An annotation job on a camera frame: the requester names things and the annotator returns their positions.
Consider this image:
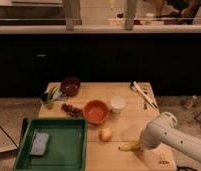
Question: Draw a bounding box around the green toy vegetable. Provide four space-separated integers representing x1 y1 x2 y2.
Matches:
40 87 59 110

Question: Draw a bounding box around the dark grape bunch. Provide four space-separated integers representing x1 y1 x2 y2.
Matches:
61 103 83 118

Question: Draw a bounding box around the dark maroon bowl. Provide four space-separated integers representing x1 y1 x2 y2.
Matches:
60 77 81 96

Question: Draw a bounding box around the green plastic tray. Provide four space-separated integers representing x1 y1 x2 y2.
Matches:
13 118 87 171

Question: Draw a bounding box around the white cup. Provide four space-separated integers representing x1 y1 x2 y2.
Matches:
110 96 126 114

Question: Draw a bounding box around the yellow banana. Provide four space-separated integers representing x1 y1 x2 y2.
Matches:
118 141 140 151

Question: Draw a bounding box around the grey sponge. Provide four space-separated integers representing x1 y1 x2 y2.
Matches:
30 133 49 156

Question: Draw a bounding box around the yellow round fruit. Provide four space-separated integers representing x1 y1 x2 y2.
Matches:
99 128 113 142

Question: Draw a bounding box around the orange red bowl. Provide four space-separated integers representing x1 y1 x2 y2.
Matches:
83 100 109 125

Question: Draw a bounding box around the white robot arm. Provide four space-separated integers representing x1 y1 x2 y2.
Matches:
139 112 201 163

